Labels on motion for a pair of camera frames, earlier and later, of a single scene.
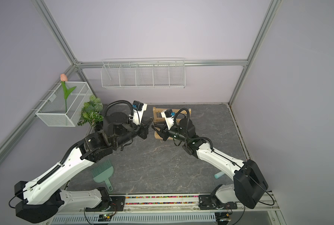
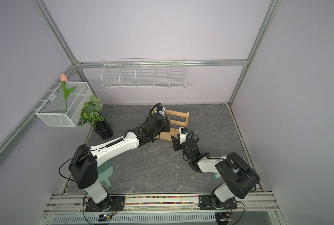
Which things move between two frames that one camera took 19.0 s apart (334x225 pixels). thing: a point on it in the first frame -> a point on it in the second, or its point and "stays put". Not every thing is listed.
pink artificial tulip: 64,78 stays put
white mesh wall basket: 52,112 stays put
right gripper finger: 163,134 -> 176,143
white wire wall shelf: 146,73 stays put
